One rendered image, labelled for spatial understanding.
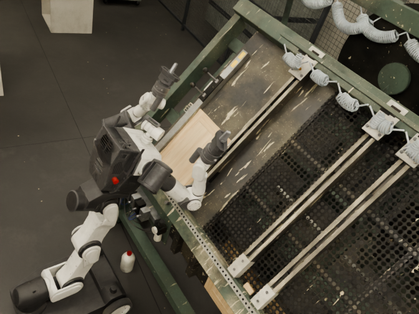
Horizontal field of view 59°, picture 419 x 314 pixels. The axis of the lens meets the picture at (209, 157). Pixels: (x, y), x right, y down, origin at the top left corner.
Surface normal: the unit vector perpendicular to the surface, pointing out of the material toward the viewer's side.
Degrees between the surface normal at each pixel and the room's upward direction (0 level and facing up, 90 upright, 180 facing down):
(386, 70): 90
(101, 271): 0
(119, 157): 90
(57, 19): 90
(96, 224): 64
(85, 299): 0
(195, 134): 53
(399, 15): 90
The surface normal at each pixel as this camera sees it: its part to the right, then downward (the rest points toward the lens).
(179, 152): -0.48, -0.27
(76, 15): 0.48, 0.66
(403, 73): -0.79, 0.22
